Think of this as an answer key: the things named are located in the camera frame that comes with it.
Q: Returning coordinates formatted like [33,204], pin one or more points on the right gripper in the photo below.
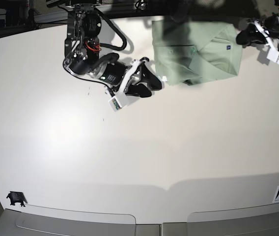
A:
[121,78]

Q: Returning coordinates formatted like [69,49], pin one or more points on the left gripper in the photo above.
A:
[251,35]

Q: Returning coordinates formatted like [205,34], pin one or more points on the green T-shirt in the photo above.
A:
[195,52]

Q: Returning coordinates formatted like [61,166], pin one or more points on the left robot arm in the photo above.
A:
[263,31]

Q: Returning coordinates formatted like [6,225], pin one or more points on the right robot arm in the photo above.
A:
[84,54]

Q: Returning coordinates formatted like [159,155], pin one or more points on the black table clamp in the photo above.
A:
[17,197]

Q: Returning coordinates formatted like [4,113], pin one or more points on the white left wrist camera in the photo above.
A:
[273,55]

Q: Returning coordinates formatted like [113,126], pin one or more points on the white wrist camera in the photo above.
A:
[118,101]
[273,55]

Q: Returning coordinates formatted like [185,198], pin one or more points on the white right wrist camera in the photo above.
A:
[118,101]

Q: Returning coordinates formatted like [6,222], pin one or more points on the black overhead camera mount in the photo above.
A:
[179,9]

